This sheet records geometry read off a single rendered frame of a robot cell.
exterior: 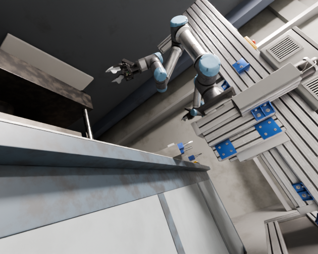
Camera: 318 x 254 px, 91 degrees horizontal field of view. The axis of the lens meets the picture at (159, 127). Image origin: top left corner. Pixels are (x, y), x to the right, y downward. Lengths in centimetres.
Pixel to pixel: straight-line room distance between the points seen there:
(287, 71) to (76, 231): 89
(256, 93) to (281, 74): 12
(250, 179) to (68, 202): 303
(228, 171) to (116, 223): 292
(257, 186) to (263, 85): 250
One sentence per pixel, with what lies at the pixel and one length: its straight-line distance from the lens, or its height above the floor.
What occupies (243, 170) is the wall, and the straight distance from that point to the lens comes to 319.
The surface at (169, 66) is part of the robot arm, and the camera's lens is 118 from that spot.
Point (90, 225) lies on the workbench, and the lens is 35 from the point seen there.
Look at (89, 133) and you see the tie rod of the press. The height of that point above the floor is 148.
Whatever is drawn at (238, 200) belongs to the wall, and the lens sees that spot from 326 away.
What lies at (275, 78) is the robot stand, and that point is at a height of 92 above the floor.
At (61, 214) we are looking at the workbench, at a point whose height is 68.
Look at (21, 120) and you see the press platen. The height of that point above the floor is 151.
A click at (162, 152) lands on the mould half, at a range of 75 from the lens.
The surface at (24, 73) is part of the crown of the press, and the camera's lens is 165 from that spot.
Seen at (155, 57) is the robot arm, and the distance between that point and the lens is 106.
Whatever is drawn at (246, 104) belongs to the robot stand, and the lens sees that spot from 83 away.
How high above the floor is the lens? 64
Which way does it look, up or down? 25 degrees up
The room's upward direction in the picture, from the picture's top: 23 degrees counter-clockwise
